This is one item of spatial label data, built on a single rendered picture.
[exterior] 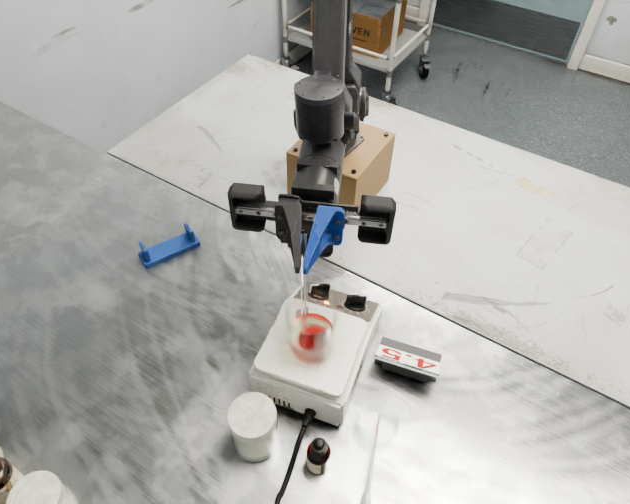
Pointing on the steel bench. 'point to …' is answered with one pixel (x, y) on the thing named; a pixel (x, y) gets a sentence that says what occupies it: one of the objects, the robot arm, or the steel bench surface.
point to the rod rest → (168, 248)
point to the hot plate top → (277, 341)
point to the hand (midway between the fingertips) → (305, 246)
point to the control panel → (351, 310)
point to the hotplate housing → (326, 410)
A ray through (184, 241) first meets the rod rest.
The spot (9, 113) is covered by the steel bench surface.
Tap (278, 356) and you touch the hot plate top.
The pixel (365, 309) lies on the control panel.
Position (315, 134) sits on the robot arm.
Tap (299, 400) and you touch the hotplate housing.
